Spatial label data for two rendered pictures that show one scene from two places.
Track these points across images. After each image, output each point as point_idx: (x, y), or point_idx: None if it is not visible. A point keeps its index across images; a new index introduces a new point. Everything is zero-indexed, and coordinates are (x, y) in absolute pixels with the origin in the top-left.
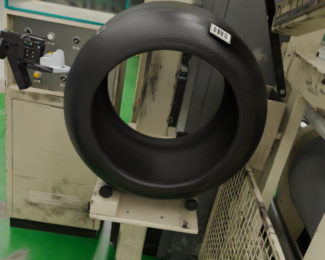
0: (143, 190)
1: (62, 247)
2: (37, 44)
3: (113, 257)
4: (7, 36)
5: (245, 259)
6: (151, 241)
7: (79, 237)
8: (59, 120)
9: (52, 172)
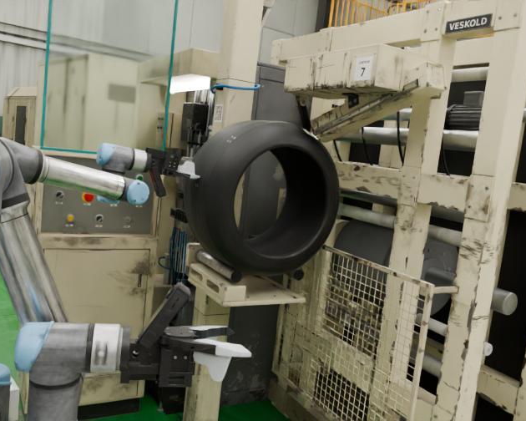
0: (270, 264)
1: None
2: (180, 155)
3: (170, 420)
4: (154, 152)
5: (321, 346)
6: None
7: (118, 415)
8: (99, 265)
9: None
